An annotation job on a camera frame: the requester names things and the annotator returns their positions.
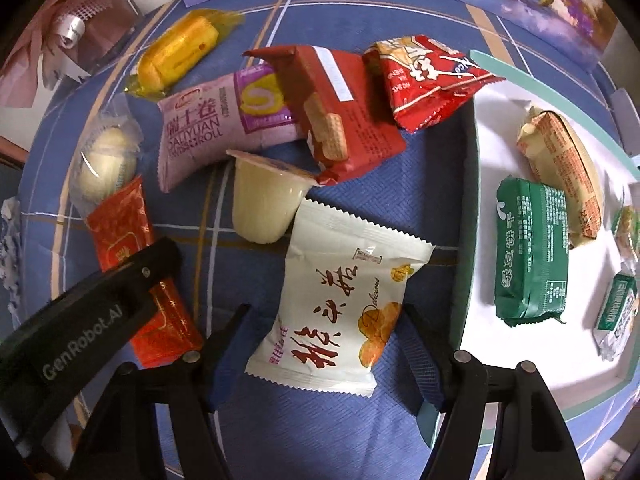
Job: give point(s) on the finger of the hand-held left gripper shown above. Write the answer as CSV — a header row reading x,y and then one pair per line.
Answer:
x,y
155,262

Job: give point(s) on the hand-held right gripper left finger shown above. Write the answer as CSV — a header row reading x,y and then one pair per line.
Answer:
x,y
225,355

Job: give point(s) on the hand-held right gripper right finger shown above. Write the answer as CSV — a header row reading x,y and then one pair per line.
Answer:
x,y
430,355

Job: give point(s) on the small red gold packet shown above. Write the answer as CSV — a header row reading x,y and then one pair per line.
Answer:
x,y
120,220

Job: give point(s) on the teal rimmed white shallow box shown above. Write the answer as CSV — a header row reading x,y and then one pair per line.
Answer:
x,y
500,350

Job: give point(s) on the white chip print packet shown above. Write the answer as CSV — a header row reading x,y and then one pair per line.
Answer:
x,y
340,285

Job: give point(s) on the clear white pastry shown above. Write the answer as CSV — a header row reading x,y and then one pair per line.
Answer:
x,y
105,160

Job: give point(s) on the cream pudding cup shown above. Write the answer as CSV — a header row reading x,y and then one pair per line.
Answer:
x,y
260,195

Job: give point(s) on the pink swiss roll packet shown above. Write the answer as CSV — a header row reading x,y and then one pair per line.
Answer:
x,y
200,130

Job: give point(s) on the green biscuit packet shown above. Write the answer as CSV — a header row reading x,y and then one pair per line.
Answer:
x,y
532,255

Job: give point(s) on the green white corn print packet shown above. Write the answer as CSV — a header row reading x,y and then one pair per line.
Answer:
x,y
617,315

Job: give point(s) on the yellow cake packet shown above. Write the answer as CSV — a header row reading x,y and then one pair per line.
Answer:
x,y
175,52

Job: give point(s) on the cream orange packet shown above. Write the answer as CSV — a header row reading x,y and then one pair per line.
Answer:
x,y
565,170

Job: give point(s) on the red wafer packet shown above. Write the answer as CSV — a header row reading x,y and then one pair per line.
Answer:
x,y
345,110

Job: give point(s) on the red striped snack packet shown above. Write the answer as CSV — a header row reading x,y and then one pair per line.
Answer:
x,y
425,85

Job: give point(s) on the blue white tissue pack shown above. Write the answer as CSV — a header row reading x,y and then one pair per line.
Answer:
x,y
9,250

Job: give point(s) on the pink wrapped flower bouquet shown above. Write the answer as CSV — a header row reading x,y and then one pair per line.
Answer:
x,y
40,60

